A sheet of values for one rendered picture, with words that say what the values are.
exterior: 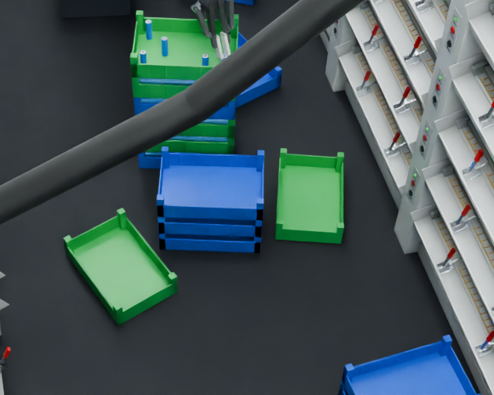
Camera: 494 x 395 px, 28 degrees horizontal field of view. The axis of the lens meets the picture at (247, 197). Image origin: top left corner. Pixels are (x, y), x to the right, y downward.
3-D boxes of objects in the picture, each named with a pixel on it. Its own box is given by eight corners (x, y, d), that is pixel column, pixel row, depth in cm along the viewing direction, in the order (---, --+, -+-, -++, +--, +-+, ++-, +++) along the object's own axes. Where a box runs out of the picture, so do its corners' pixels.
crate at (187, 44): (131, 77, 282) (129, 57, 275) (137, 30, 294) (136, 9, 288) (236, 81, 282) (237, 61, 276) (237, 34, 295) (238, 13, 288)
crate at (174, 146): (137, 151, 307) (136, 134, 300) (143, 105, 319) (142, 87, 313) (234, 155, 307) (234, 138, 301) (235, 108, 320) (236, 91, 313)
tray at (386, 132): (405, 204, 292) (395, 179, 281) (341, 65, 328) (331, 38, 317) (469, 176, 289) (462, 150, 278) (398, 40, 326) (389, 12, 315)
